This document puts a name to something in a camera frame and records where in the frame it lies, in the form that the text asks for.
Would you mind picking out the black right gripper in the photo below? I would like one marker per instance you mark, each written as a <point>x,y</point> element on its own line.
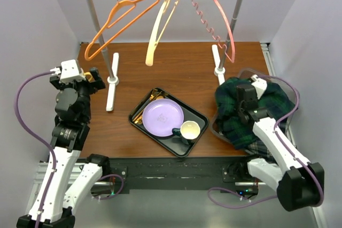
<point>256,96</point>

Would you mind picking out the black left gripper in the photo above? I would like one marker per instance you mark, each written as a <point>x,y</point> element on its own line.
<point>98,83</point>

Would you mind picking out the pink hanger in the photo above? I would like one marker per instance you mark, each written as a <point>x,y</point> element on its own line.
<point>211,22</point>

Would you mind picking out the navy white plaid skirt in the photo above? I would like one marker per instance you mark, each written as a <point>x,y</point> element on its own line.
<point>259,148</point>

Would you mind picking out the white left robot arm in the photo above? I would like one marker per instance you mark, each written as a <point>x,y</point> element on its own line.
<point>57,201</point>

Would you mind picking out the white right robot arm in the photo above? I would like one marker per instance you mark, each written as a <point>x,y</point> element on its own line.
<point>298,183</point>

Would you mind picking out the clear plastic bin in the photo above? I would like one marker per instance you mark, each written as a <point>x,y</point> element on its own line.
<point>294,89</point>

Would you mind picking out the yellow mug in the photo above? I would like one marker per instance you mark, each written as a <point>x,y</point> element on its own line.
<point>89,76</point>

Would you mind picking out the white metal clothes rack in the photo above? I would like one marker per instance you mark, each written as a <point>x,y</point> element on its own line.
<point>221,50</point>

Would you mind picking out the gold cutlery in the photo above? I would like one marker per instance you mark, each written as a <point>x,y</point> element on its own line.
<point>155,95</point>

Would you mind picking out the dark green cream mug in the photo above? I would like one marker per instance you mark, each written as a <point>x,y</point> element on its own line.
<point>188,132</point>

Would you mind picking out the purple plate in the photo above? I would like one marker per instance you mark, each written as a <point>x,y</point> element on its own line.
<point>161,116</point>

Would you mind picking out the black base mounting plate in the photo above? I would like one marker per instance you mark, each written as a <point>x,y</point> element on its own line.
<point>185,174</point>

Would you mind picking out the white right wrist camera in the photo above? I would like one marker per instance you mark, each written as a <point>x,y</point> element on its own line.
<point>259,84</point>

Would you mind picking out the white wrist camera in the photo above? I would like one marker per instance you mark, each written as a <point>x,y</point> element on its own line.
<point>259,84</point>
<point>69,71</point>

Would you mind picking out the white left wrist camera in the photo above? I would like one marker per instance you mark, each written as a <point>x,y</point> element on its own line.
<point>69,71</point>

